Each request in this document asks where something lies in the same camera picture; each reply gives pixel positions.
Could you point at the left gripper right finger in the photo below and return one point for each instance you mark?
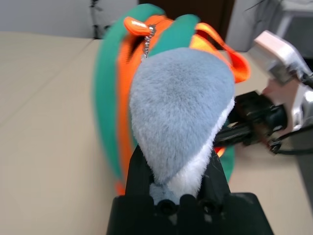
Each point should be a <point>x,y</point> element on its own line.
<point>216,181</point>

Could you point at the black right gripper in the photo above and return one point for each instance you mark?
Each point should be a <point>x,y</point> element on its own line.
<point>259,115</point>

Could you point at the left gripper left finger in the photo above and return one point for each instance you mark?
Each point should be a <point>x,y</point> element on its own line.
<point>137,176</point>

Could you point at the grey plush whale toy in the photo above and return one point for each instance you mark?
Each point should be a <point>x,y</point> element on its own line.
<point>176,110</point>

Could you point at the orange and teal backpack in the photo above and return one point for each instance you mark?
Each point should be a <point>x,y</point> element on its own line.
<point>107,98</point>

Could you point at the dark brown cabinet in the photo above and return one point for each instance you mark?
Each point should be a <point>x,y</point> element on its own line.
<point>207,14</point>

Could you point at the grey storage box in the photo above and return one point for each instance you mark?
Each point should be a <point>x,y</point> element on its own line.
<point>298,19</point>

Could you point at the black tripod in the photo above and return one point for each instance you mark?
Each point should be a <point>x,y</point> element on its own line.
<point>94,24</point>

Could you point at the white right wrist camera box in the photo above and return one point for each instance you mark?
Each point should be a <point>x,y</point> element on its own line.
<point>274,54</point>

